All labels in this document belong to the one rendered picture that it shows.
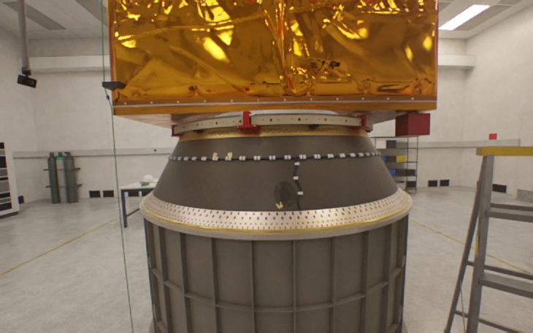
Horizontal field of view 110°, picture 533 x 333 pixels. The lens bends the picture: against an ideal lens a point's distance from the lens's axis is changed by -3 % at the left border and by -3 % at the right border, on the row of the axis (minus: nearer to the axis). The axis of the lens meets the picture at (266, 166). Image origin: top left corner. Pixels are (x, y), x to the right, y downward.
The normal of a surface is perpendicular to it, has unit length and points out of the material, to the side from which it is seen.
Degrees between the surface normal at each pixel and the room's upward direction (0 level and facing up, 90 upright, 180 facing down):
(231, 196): 62
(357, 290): 90
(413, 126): 90
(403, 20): 96
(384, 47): 90
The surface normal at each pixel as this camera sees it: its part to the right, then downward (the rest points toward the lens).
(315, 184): 0.16, -0.40
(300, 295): 0.07, 0.07
